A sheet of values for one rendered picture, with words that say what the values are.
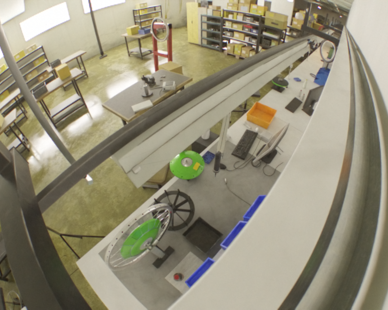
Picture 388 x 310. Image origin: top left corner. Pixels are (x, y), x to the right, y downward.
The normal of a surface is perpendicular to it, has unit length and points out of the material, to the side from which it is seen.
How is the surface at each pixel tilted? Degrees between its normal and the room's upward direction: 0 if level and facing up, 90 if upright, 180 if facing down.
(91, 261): 0
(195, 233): 0
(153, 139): 90
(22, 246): 0
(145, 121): 90
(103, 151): 90
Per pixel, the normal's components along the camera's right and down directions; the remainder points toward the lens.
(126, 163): 0.73, 0.52
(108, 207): -0.03, -0.62
